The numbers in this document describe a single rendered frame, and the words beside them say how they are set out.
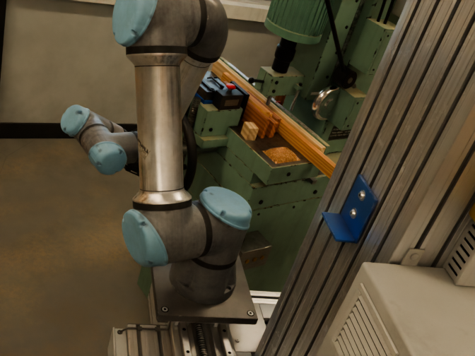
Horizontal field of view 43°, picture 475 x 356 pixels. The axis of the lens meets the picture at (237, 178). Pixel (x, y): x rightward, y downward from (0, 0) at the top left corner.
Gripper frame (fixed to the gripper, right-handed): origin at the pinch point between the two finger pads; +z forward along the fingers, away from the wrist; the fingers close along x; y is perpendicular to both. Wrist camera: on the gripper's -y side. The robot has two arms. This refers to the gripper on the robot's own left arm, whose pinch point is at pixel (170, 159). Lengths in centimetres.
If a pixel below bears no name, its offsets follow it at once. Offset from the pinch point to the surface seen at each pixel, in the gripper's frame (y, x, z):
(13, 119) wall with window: 67, -145, 45
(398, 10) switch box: -75, -1, 34
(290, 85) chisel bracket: -37.2, -8.7, 28.8
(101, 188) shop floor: 61, -94, 74
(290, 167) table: -19.4, 15.0, 25.2
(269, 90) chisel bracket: -31.9, -8.4, 22.4
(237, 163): -9.1, 1.6, 22.0
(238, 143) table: -14.1, -1.2, 19.1
